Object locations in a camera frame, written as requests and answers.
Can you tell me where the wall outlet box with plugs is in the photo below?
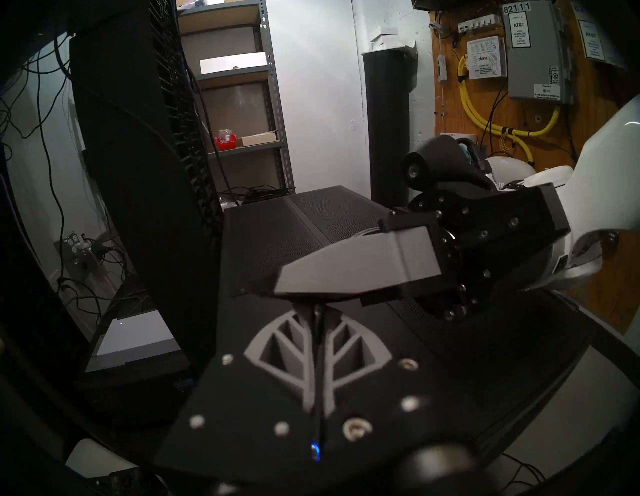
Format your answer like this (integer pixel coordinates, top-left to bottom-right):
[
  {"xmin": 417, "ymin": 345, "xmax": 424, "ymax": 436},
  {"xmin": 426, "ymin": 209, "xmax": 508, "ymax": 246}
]
[{"xmin": 55, "ymin": 232, "xmax": 108, "ymax": 273}]

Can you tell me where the black wall router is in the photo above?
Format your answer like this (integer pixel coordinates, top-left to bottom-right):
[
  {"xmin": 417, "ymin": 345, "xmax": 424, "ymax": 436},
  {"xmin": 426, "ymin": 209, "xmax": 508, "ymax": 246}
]
[{"xmin": 412, "ymin": 0, "xmax": 501, "ymax": 11}]

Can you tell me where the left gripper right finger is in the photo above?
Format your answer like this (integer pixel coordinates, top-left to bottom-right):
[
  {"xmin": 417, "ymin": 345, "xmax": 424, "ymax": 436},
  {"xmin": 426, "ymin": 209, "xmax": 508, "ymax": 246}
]
[{"xmin": 320, "ymin": 307, "xmax": 496, "ymax": 481}]

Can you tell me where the yellow cable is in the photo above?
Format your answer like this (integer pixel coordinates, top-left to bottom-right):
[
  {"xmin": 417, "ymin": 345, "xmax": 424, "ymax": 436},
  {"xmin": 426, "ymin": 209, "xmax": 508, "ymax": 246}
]
[{"xmin": 457, "ymin": 52, "xmax": 561, "ymax": 166}]

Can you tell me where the black rack cable bundle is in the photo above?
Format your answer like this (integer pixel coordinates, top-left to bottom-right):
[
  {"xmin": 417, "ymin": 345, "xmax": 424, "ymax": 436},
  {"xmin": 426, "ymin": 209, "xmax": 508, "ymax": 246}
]
[{"xmin": 0, "ymin": 45, "xmax": 73, "ymax": 251}]

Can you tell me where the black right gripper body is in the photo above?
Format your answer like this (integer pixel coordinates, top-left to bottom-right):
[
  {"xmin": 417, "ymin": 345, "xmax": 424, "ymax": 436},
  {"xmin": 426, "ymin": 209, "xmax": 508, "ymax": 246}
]
[{"xmin": 380, "ymin": 182, "xmax": 572, "ymax": 321}]

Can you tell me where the white flat box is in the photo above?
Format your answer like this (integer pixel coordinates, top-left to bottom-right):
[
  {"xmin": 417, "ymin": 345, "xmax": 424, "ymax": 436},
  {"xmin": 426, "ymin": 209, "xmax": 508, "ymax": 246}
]
[{"xmin": 199, "ymin": 51, "xmax": 268, "ymax": 76}]

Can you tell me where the black server rack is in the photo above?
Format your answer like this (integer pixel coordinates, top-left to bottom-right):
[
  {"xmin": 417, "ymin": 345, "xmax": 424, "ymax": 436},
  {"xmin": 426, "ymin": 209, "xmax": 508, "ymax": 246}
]
[{"xmin": 0, "ymin": 0, "xmax": 226, "ymax": 371}]

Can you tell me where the black workstation tower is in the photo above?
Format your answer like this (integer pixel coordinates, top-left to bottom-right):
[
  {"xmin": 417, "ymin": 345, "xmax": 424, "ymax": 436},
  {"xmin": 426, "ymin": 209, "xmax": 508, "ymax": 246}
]
[{"xmin": 217, "ymin": 185, "xmax": 640, "ymax": 451}]

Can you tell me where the small white box stack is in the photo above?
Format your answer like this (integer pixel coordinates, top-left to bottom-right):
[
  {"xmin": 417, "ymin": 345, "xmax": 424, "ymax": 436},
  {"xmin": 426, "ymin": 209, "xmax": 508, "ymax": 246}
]
[{"xmin": 370, "ymin": 25, "xmax": 401, "ymax": 51}]

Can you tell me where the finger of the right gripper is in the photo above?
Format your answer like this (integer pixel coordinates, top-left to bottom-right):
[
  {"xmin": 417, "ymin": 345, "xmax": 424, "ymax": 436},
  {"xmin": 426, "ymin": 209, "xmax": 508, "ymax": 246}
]
[{"xmin": 233, "ymin": 225, "xmax": 443, "ymax": 307}]

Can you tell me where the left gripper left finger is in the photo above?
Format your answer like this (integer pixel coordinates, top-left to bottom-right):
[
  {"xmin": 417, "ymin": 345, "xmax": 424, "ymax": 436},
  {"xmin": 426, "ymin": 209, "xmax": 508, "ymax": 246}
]
[{"xmin": 155, "ymin": 306, "xmax": 321, "ymax": 481}]

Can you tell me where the white oval router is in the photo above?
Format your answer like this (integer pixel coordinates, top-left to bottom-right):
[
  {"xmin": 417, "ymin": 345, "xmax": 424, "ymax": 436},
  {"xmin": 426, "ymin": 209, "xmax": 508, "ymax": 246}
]
[{"xmin": 485, "ymin": 155, "xmax": 536, "ymax": 191}]

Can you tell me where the white patch block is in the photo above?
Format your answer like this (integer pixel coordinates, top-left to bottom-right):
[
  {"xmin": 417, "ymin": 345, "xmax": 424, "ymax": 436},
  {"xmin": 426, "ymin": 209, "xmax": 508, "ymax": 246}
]
[{"xmin": 457, "ymin": 15, "xmax": 501, "ymax": 33}]

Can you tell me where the white flat rack device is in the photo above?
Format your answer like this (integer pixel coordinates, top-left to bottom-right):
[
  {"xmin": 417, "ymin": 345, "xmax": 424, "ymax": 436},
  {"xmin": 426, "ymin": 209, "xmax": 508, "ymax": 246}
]
[{"xmin": 85, "ymin": 310, "xmax": 183, "ymax": 373}]

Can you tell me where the black cable coil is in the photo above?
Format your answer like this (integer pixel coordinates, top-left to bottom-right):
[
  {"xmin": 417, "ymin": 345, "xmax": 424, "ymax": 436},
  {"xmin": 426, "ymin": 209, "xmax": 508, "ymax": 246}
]
[{"xmin": 220, "ymin": 184, "xmax": 293, "ymax": 203}]

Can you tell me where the tall black cylinder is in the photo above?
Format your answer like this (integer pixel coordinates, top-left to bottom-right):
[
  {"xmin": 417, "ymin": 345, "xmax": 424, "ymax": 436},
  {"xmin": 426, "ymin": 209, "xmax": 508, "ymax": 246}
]
[{"xmin": 362, "ymin": 47, "xmax": 418, "ymax": 208}]

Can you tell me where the grey telecom wall box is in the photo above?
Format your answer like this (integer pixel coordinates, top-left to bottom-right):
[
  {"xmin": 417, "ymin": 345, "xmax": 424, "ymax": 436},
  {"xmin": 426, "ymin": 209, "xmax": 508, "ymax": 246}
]
[{"xmin": 502, "ymin": 0, "xmax": 573, "ymax": 103}]

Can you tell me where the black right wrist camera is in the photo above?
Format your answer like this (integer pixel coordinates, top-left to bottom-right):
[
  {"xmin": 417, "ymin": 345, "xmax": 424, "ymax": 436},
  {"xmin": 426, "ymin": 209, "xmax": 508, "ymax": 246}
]
[{"xmin": 401, "ymin": 135, "xmax": 496, "ymax": 193}]

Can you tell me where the grey metal shelf unit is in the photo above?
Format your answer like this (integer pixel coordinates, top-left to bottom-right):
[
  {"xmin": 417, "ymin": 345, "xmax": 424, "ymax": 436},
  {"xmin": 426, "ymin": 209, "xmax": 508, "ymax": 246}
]
[{"xmin": 177, "ymin": 0, "xmax": 297, "ymax": 202}]

